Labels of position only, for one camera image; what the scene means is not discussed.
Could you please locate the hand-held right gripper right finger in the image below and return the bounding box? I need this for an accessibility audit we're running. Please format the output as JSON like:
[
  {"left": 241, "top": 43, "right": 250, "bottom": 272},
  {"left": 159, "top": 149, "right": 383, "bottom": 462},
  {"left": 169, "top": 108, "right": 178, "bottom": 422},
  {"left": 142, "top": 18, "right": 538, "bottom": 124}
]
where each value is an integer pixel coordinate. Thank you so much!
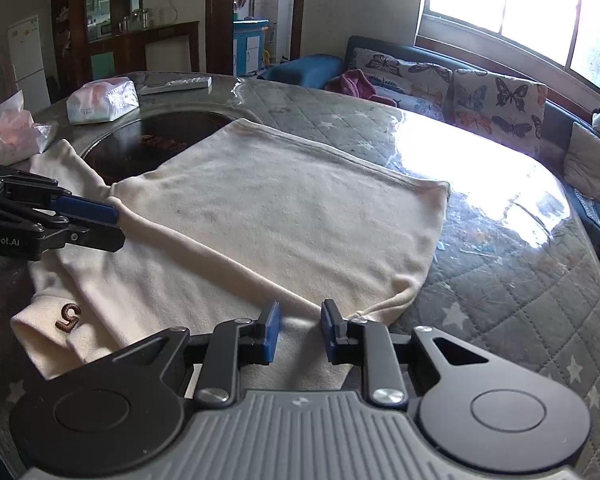
[{"left": 320, "top": 299, "right": 491, "bottom": 407}]

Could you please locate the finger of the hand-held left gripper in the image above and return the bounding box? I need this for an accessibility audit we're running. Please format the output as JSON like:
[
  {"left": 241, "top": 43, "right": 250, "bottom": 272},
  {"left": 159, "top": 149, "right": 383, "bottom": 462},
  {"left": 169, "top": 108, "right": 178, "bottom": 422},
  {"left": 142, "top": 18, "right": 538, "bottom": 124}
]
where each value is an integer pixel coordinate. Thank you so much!
[
  {"left": 0, "top": 162, "right": 122, "bottom": 227},
  {"left": 0, "top": 190, "right": 127, "bottom": 261}
]

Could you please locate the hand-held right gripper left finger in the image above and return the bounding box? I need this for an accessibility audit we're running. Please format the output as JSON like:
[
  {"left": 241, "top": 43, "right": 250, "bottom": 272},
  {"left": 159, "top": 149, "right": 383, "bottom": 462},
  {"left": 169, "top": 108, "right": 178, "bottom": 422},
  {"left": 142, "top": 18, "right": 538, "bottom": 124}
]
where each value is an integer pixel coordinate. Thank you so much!
[{"left": 112, "top": 301, "right": 283, "bottom": 409}]

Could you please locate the cream knit garment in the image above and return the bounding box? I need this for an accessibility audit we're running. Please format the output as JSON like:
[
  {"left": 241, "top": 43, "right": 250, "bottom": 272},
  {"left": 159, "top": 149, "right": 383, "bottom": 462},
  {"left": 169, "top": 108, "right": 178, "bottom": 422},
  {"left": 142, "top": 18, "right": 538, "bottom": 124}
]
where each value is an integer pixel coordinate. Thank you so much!
[{"left": 10, "top": 117, "right": 452, "bottom": 394}]

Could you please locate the clear plastic bag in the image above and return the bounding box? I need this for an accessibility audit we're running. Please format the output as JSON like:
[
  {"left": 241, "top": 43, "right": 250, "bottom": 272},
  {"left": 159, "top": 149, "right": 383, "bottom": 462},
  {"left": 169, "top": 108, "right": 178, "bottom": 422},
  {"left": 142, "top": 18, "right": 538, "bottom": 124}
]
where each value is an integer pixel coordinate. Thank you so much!
[{"left": 0, "top": 90, "right": 59, "bottom": 166}]

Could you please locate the white tissue packet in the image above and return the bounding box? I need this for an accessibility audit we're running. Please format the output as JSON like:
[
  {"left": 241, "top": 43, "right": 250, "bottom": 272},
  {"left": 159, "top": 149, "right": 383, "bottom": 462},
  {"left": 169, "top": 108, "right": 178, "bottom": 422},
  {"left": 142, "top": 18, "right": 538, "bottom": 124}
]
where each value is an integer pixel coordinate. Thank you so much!
[{"left": 66, "top": 76, "right": 140, "bottom": 125}]

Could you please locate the white remote control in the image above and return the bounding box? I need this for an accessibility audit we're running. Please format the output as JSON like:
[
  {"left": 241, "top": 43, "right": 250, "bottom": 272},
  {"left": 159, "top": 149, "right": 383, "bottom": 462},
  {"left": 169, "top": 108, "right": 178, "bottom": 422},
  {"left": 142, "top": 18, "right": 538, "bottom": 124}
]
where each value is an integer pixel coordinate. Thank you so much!
[{"left": 139, "top": 76, "right": 213, "bottom": 96}]

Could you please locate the white refrigerator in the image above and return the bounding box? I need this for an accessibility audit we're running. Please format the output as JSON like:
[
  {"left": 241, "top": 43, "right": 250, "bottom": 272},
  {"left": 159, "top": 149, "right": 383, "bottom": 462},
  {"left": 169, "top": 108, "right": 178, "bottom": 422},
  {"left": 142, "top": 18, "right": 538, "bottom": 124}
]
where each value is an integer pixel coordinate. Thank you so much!
[{"left": 6, "top": 15, "right": 52, "bottom": 114}]

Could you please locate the dark wooden cabinet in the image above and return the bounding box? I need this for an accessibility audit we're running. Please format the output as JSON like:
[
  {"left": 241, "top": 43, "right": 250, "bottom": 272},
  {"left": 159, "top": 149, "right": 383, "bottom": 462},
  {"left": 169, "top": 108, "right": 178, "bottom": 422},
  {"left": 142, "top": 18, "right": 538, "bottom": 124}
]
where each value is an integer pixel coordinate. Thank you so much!
[{"left": 50, "top": 0, "right": 201, "bottom": 97}]

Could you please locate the blue cabinet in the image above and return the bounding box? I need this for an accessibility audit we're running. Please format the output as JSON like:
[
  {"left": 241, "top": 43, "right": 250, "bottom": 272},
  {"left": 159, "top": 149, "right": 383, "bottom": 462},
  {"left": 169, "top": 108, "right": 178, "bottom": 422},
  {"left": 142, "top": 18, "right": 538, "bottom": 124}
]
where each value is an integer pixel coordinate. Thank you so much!
[{"left": 232, "top": 18, "right": 270, "bottom": 77}]

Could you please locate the magenta cloth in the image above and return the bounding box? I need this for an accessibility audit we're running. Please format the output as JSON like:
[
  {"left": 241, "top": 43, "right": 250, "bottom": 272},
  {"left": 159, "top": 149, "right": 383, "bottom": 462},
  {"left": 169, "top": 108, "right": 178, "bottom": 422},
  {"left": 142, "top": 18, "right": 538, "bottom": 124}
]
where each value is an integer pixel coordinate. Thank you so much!
[{"left": 327, "top": 68, "right": 399, "bottom": 107}]

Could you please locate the dark blue sofa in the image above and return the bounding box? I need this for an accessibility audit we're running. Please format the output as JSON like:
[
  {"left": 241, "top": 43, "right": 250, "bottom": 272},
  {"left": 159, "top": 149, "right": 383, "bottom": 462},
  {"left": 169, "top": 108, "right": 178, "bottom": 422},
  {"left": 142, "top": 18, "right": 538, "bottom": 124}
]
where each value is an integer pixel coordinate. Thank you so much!
[{"left": 256, "top": 35, "right": 600, "bottom": 281}]

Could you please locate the butterfly print cushion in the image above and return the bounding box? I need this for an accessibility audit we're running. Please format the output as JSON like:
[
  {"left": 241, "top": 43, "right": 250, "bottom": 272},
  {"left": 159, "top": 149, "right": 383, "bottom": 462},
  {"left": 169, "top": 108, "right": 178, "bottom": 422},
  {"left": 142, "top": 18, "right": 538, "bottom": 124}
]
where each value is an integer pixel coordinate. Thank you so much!
[
  {"left": 347, "top": 47, "right": 454, "bottom": 122},
  {"left": 444, "top": 68, "right": 549, "bottom": 142}
]

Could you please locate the white standing air conditioner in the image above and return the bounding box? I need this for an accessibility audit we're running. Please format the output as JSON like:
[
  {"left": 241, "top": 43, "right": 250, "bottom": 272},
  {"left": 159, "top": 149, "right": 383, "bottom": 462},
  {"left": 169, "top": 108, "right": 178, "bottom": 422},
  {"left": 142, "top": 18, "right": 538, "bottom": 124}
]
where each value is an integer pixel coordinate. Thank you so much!
[{"left": 275, "top": 0, "right": 297, "bottom": 62}]

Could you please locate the beige cushion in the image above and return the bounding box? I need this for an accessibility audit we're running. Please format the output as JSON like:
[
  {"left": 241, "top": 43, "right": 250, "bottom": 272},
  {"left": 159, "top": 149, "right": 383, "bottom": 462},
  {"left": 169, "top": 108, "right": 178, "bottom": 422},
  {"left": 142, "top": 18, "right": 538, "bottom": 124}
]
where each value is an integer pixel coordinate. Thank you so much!
[{"left": 562, "top": 121, "right": 600, "bottom": 212}]

